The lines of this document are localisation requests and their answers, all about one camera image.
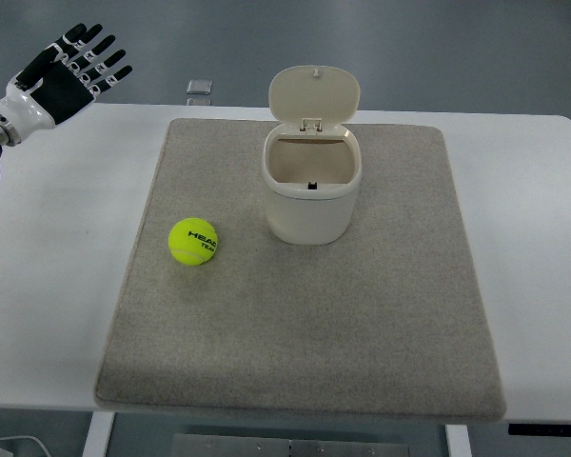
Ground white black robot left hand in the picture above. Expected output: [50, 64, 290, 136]
[7, 24, 132, 126]

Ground yellow tennis ball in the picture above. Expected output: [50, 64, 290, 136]
[167, 218, 218, 266]

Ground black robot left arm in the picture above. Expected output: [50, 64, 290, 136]
[0, 84, 33, 177]

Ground floor socket plate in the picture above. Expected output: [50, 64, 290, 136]
[187, 79, 213, 95]

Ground cream bin with open lid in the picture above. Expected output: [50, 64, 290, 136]
[261, 65, 363, 245]

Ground beige felt mat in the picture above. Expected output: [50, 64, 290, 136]
[95, 119, 506, 423]

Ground white left table leg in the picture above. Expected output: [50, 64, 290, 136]
[82, 412, 115, 457]

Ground white table leg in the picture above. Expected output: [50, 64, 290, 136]
[82, 412, 115, 457]
[445, 425, 472, 457]

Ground white right table leg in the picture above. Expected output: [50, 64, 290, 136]
[445, 425, 472, 457]

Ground black table control panel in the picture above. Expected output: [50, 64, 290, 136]
[508, 424, 571, 438]

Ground white cable on floor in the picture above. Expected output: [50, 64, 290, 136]
[0, 434, 51, 457]

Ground grey metal base plate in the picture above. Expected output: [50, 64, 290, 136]
[171, 434, 410, 457]

